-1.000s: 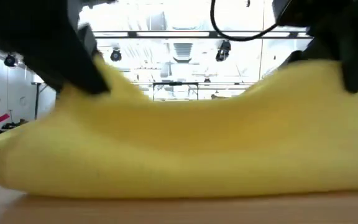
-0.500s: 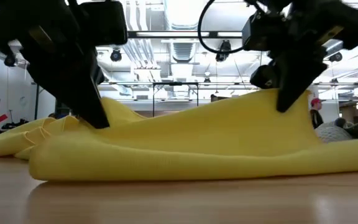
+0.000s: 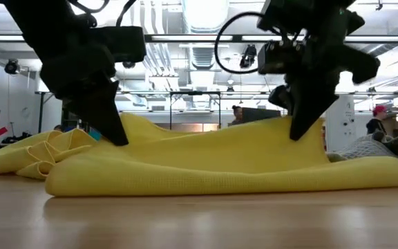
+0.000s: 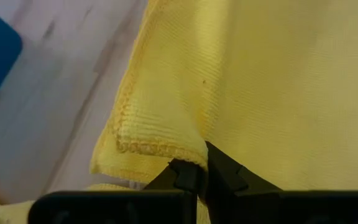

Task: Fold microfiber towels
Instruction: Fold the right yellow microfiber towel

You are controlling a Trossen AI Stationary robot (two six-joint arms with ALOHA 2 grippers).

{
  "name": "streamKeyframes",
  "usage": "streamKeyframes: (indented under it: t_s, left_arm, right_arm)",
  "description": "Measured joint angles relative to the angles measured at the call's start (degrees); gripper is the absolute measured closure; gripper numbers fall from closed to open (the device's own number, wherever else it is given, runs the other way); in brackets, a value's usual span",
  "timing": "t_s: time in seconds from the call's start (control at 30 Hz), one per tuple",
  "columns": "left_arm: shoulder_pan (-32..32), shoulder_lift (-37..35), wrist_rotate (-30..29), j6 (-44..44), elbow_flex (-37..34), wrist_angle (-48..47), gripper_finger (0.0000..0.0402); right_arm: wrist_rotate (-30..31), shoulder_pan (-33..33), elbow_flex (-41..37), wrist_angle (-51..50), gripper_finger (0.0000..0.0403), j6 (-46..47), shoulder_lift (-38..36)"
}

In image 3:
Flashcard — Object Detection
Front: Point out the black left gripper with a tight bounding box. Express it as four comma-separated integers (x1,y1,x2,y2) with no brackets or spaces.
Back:
40,43,130,147

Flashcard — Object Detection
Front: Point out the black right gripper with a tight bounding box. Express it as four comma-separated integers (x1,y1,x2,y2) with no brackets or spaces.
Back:
268,41,381,141

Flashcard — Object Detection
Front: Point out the yellow microfiber towel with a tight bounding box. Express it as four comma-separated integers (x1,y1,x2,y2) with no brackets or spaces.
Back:
45,112,398,198
0,128,98,181

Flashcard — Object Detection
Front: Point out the grey microfiber towel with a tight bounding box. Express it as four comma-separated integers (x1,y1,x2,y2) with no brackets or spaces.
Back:
326,131,398,176

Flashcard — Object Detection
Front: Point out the white pillar cabinet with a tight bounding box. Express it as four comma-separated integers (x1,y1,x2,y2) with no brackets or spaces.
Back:
324,95,356,153

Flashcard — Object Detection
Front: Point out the person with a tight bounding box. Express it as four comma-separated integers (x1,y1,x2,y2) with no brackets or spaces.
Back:
365,105,388,135
231,105,245,126

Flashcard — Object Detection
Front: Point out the ceiling vent grille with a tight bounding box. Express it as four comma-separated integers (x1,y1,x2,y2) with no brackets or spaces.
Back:
190,46,218,71

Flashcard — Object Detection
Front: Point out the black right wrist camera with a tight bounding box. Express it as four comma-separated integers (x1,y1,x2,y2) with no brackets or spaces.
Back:
256,40,302,75

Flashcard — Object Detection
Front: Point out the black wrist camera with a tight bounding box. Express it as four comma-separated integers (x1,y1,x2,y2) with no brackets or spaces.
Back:
91,26,147,64
256,40,302,75

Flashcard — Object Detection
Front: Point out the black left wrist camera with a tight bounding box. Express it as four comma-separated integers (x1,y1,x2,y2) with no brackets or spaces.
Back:
91,26,147,64

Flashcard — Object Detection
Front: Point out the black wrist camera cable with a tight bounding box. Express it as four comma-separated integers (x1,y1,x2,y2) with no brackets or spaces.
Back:
214,12,290,75
67,0,138,28

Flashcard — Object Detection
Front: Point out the silver ceiling air duct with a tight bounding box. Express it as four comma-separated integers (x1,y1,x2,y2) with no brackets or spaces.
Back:
180,0,231,35

